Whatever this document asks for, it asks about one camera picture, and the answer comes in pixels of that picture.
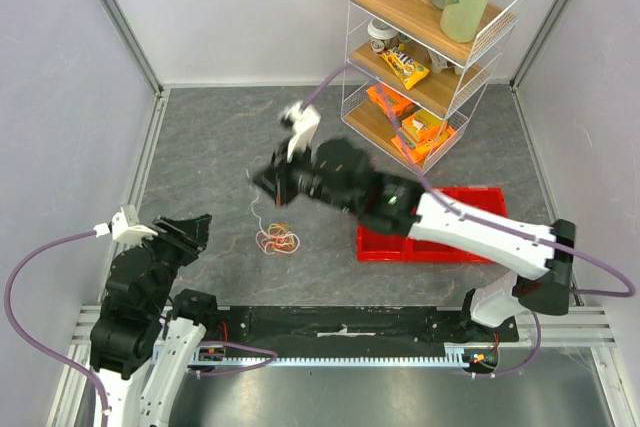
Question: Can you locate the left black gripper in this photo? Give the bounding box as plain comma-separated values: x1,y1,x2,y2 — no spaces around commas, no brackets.
134,212,212,313

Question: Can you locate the white cable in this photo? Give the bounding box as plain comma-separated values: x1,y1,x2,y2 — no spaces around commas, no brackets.
247,171,301,257

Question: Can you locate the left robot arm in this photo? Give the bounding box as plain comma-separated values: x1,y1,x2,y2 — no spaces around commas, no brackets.
90,205,220,426

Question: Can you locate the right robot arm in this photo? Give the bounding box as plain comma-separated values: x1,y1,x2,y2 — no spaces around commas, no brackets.
249,138,576,341

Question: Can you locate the red three-compartment bin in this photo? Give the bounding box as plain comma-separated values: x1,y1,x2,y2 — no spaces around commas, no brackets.
356,186,508,264

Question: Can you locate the orange snack pack upper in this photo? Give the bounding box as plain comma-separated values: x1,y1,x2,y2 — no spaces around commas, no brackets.
366,83,415,119

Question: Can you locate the orange snack box stack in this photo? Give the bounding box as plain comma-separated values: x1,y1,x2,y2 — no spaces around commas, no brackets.
391,109,455,164

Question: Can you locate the yellow candy bag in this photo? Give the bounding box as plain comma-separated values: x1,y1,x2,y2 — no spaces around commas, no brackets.
380,47,430,90

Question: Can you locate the white lidded cup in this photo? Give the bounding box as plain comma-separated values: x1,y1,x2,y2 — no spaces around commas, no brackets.
367,18,398,54

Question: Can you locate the white object on shelf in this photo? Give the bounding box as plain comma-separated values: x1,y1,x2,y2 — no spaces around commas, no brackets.
427,50,464,76

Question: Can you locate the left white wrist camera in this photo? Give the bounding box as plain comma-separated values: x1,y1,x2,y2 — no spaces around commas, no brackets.
93,205,158,246

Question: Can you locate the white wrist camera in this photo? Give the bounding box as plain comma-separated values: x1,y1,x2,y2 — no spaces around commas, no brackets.
93,205,158,246
279,101,321,161

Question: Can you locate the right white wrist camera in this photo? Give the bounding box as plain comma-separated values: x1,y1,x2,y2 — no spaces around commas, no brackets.
279,101,321,161

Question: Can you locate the white wire wooden shelf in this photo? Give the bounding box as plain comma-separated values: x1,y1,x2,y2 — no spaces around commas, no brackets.
341,0,526,171

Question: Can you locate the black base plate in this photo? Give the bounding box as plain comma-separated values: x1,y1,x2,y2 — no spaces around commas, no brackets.
204,306,519,358

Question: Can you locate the grey slotted cable duct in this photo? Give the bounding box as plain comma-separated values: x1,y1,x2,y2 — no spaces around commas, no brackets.
149,342,474,368

